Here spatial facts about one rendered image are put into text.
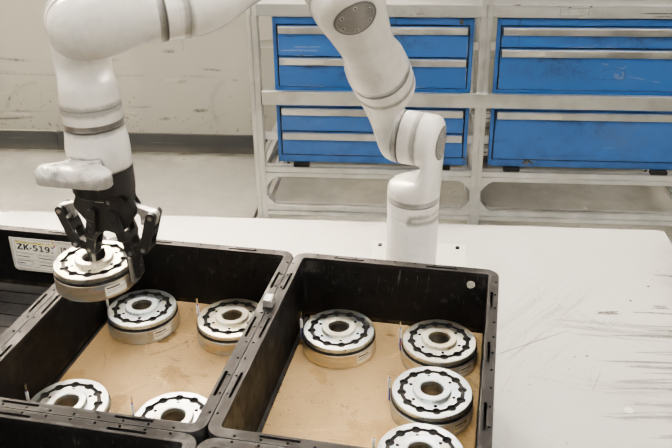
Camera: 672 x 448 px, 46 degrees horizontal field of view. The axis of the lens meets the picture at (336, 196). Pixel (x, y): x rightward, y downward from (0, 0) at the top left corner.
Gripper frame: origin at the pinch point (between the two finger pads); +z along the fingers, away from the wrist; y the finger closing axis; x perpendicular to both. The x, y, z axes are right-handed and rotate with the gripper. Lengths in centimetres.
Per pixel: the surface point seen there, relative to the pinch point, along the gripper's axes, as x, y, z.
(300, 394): -0.6, -23.3, 17.4
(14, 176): -224, 181, 98
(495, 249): -69, -47, 31
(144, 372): -0.8, -1.0, 17.2
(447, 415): 3.3, -42.9, 14.4
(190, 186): -229, 94, 99
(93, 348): -4.4, 8.6, 17.1
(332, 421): 3.6, -28.6, 17.5
